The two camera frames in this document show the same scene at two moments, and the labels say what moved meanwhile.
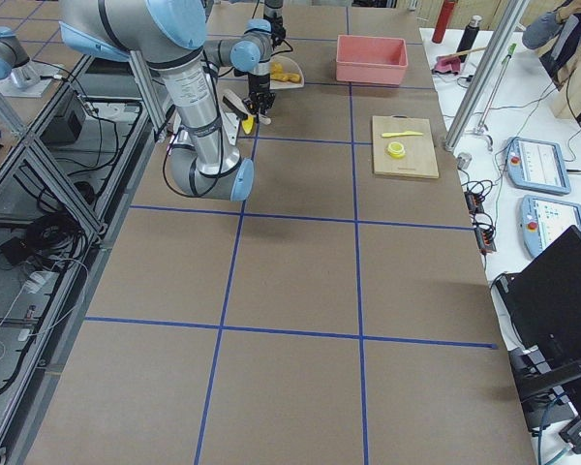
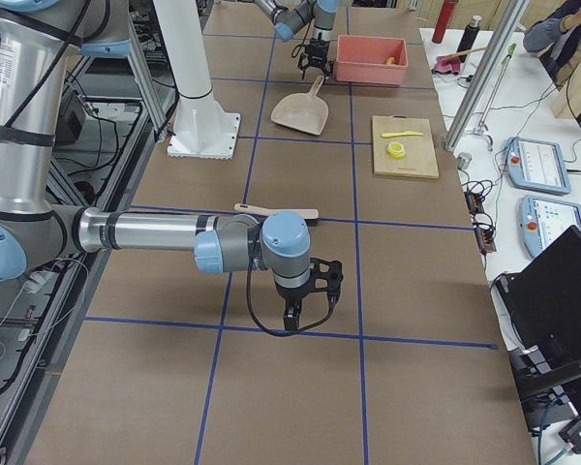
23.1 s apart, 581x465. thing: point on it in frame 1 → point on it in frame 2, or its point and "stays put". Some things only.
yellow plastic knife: (394, 134) stays put
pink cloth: (447, 63) stays put
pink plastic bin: (371, 59) stays put
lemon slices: (396, 149) stays put
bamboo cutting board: (419, 160) stays put
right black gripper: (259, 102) → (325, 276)
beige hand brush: (238, 107) → (308, 213)
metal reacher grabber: (483, 129) stays put
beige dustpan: (289, 66) → (304, 111)
